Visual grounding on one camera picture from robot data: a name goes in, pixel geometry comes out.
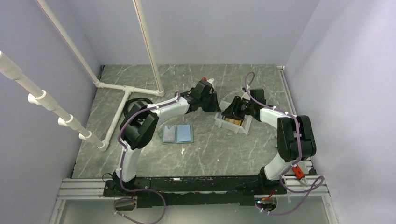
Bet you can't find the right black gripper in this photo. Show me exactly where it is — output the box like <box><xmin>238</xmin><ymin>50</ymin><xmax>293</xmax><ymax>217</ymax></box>
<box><xmin>221</xmin><ymin>96</ymin><xmax>254</xmax><ymax>121</ymax></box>

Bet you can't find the clear plastic bin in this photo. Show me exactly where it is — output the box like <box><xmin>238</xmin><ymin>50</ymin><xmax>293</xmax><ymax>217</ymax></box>
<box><xmin>214</xmin><ymin>112</ymin><xmax>253</xmax><ymax>135</ymax></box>

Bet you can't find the green card holder wallet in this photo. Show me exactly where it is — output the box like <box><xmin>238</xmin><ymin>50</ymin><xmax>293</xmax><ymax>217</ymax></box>
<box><xmin>157</xmin><ymin>124</ymin><xmax>194</xmax><ymax>144</ymax></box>

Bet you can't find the silver vip credit card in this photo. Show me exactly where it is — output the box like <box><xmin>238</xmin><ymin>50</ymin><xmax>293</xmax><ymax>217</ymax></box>
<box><xmin>163</xmin><ymin>125</ymin><xmax>177</xmax><ymax>142</ymax></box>

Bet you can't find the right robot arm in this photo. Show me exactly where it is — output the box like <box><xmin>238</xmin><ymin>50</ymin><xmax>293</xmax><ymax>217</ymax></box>
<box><xmin>221</xmin><ymin>80</ymin><xmax>317</xmax><ymax>194</ymax></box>

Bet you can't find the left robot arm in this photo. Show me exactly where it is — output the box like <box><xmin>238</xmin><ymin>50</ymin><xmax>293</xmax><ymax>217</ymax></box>
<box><xmin>113</xmin><ymin>78</ymin><xmax>220</xmax><ymax>196</ymax></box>

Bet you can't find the stack of credit cards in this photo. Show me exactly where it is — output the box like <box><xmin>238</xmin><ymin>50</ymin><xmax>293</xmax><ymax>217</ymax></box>
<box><xmin>225</xmin><ymin>118</ymin><xmax>243</xmax><ymax>126</ymax></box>

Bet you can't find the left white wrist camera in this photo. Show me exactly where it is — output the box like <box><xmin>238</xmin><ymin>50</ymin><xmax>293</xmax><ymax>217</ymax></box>
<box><xmin>202</xmin><ymin>77</ymin><xmax>215</xmax><ymax>87</ymax></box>

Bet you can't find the coiled black cable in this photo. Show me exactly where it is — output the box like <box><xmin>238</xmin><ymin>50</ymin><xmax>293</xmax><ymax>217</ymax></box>
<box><xmin>123</xmin><ymin>97</ymin><xmax>154</xmax><ymax>119</ymax></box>

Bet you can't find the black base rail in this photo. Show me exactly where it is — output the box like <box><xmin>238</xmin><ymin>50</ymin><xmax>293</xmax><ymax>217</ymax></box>
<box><xmin>103</xmin><ymin>174</ymin><xmax>286</xmax><ymax>208</ymax></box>

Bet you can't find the red handled adjustable wrench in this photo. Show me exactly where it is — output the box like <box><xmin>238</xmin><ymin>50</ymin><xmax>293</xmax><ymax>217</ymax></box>
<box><xmin>291</xmin><ymin>164</ymin><xmax>307</xmax><ymax>185</ymax></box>

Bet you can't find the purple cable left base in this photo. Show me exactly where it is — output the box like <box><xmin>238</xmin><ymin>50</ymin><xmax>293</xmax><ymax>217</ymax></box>
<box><xmin>113</xmin><ymin>186</ymin><xmax>170</xmax><ymax>224</ymax></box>

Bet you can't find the purple cable base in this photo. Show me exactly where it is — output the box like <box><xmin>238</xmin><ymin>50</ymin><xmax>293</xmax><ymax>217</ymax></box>
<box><xmin>113</xmin><ymin>186</ymin><xmax>170</xmax><ymax>224</ymax></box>
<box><xmin>255</xmin><ymin>175</ymin><xmax>325</xmax><ymax>217</ymax></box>

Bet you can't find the aluminium rail right side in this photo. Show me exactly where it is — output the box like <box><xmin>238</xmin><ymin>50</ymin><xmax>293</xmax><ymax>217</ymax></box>
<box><xmin>276</xmin><ymin>65</ymin><xmax>330</xmax><ymax>196</ymax></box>

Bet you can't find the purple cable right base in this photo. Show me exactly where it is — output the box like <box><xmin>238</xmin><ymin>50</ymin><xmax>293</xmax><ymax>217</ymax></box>
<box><xmin>255</xmin><ymin>175</ymin><xmax>325</xmax><ymax>217</ymax></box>

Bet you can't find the white pvc pipe frame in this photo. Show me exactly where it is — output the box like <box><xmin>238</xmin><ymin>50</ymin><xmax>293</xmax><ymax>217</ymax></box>
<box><xmin>0</xmin><ymin>0</ymin><xmax>165</xmax><ymax>151</ymax></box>

